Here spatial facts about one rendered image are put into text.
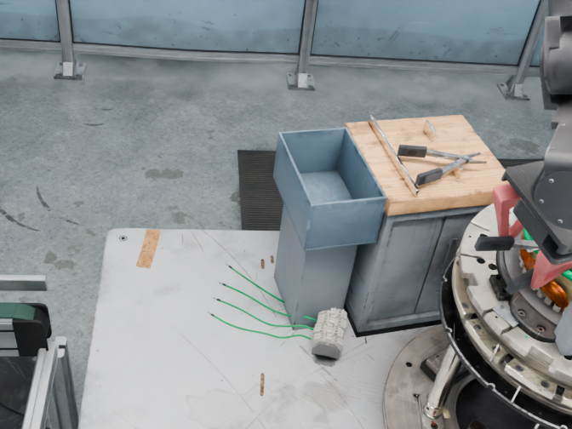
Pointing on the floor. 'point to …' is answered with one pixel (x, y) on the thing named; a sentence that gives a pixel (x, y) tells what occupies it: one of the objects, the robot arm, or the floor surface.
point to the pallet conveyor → (47, 378)
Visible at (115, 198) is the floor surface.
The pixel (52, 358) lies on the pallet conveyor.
